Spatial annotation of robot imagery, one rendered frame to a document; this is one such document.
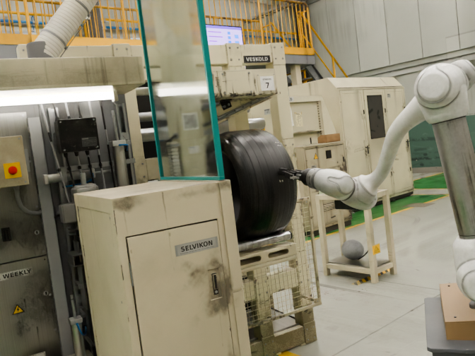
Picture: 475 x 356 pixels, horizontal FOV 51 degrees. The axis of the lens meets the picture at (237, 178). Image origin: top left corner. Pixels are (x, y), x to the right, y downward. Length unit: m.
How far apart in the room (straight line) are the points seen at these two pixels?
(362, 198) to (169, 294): 0.90
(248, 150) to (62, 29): 1.01
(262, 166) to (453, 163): 0.91
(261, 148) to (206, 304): 0.92
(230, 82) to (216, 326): 1.45
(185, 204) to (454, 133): 0.86
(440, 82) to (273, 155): 0.97
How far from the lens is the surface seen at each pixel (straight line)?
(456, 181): 1.67
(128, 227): 1.50
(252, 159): 2.25
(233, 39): 6.49
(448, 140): 1.65
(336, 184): 1.93
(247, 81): 2.76
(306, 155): 6.74
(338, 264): 4.90
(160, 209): 1.53
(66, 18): 2.50
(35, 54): 2.44
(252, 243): 2.36
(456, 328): 1.85
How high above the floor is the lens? 1.38
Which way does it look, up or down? 4 degrees down
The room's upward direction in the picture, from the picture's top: 7 degrees counter-clockwise
